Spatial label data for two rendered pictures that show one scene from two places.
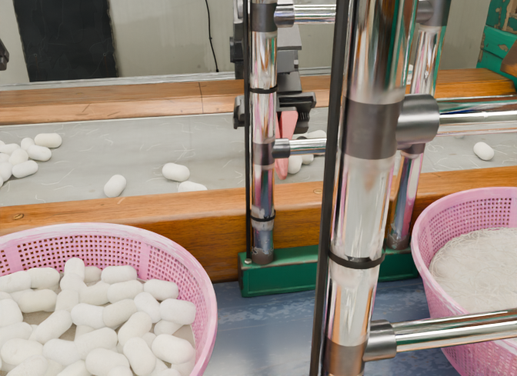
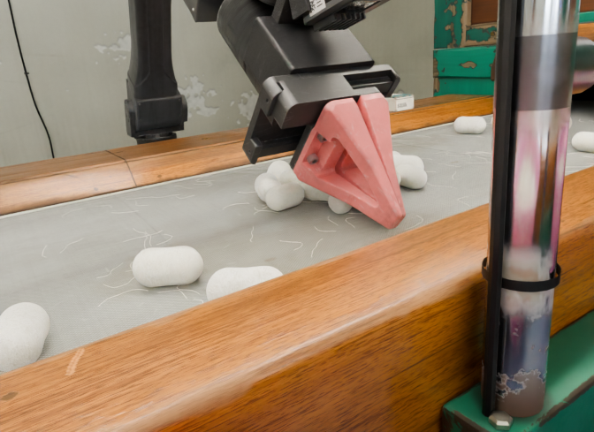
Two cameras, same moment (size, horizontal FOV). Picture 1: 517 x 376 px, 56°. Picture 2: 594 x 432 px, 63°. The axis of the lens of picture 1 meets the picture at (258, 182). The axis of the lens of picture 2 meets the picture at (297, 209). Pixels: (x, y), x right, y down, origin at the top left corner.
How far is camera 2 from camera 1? 0.37 m
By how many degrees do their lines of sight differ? 24
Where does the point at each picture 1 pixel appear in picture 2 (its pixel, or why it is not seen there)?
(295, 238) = not seen: hidden behind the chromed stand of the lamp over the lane
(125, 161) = (15, 282)
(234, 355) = not seen: outside the picture
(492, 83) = (480, 100)
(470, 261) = not seen: outside the picture
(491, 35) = (446, 57)
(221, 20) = (67, 141)
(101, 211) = (13, 420)
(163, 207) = (235, 340)
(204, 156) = (194, 235)
